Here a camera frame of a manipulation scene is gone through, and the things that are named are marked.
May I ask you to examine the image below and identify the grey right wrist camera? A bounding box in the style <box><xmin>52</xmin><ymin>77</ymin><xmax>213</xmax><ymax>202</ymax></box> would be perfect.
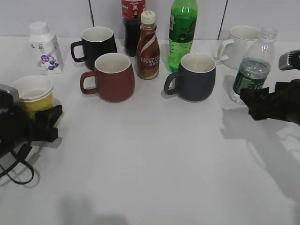
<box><xmin>278</xmin><ymin>50</ymin><xmax>300</xmax><ymax>71</ymax></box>

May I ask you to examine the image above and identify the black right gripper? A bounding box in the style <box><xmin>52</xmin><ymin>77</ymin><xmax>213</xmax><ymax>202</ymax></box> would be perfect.
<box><xmin>240</xmin><ymin>79</ymin><xmax>300</xmax><ymax>125</ymax></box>

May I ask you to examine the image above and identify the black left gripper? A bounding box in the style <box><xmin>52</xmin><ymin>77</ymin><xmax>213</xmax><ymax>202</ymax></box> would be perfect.
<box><xmin>0</xmin><ymin>90</ymin><xmax>63</xmax><ymax>159</ymax></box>

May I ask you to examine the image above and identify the brown Nescafe coffee bottle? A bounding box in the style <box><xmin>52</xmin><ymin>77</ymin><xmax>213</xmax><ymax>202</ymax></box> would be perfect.
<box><xmin>136</xmin><ymin>10</ymin><xmax>160</xmax><ymax>80</ymax></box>

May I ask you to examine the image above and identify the red ceramic mug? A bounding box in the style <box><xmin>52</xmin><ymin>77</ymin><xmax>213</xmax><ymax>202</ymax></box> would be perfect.
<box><xmin>80</xmin><ymin>52</ymin><xmax>135</xmax><ymax>102</ymax></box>

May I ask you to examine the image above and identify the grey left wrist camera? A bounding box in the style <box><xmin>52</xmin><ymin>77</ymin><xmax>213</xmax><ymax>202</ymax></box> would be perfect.
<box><xmin>0</xmin><ymin>84</ymin><xmax>20</xmax><ymax>103</ymax></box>

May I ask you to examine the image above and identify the yellow paper cup stack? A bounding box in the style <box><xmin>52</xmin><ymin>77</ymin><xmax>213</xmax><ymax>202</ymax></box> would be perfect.
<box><xmin>12</xmin><ymin>75</ymin><xmax>53</xmax><ymax>120</ymax></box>

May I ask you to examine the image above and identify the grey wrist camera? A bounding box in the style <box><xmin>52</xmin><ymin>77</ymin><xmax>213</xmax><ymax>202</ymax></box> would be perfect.
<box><xmin>278</xmin><ymin>50</ymin><xmax>300</xmax><ymax>71</ymax></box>
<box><xmin>0</xmin><ymin>84</ymin><xmax>20</xmax><ymax>103</ymax></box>

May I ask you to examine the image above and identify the green soda bottle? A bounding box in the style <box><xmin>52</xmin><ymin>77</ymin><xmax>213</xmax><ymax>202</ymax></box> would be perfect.
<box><xmin>168</xmin><ymin>0</ymin><xmax>198</xmax><ymax>72</ymax></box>

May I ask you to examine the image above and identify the black cable loop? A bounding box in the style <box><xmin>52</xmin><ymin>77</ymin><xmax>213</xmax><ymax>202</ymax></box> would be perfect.
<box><xmin>0</xmin><ymin>140</ymin><xmax>35</xmax><ymax>186</ymax></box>

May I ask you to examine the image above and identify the clear water bottle green label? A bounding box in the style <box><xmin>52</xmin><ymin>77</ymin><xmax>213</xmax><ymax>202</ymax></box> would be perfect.
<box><xmin>230</xmin><ymin>27</ymin><xmax>278</xmax><ymax>105</ymax></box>

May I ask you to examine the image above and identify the cola bottle red label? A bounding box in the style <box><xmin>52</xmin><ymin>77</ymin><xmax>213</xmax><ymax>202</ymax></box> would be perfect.
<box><xmin>121</xmin><ymin>0</ymin><xmax>146</xmax><ymax>57</ymax></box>

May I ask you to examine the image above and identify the dark blue ceramic mug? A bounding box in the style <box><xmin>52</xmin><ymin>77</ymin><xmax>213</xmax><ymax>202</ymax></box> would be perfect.
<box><xmin>164</xmin><ymin>53</ymin><xmax>216</xmax><ymax>102</ymax></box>

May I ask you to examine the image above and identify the black ceramic mug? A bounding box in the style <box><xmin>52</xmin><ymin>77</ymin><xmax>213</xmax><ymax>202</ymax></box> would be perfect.
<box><xmin>70</xmin><ymin>26</ymin><xmax>117</xmax><ymax>70</ymax></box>

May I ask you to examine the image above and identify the white yogurt drink carton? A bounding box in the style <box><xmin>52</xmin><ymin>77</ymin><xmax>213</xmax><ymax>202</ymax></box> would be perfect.
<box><xmin>29</xmin><ymin>22</ymin><xmax>63</xmax><ymax>75</ymax></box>

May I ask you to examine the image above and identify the white ceramic mug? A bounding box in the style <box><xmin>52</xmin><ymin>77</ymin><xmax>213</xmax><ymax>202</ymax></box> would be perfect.
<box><xmin>217</xmin><ymin>25</ymin><xmax>260</xmax><ymax>70</ymax></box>

